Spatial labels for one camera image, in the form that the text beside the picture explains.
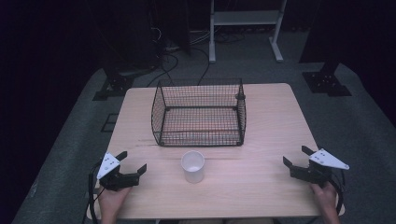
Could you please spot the black stand base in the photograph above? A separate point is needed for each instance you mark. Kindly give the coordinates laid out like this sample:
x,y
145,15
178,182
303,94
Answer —
x,y
326,82
116,84

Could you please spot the white cup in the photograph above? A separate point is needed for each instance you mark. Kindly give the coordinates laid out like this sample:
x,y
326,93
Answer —
x,y
193,168

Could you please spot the person's right hand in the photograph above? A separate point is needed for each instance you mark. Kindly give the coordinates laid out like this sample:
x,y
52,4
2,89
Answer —
x,y
324,194

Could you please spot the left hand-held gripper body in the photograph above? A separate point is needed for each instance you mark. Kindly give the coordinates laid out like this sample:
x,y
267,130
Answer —
x,y
117,179

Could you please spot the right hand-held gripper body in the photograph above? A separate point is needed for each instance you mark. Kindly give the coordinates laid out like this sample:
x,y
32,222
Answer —
x,y
314,172

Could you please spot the person's left hand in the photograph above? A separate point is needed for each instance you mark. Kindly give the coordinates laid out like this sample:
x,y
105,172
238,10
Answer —
x,y
112,199

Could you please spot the white metal stand frame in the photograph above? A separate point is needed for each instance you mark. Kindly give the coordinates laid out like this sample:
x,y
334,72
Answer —
x,y
246,18

